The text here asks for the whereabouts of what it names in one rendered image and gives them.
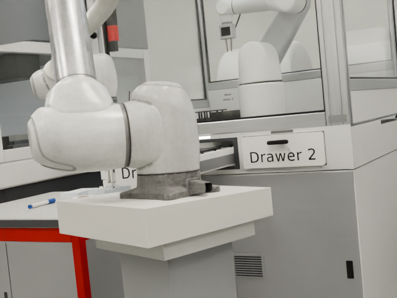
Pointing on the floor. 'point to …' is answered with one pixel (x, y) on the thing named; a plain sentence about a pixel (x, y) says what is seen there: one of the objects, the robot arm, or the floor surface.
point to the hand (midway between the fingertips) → (111, 172)
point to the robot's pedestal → (182, 265)
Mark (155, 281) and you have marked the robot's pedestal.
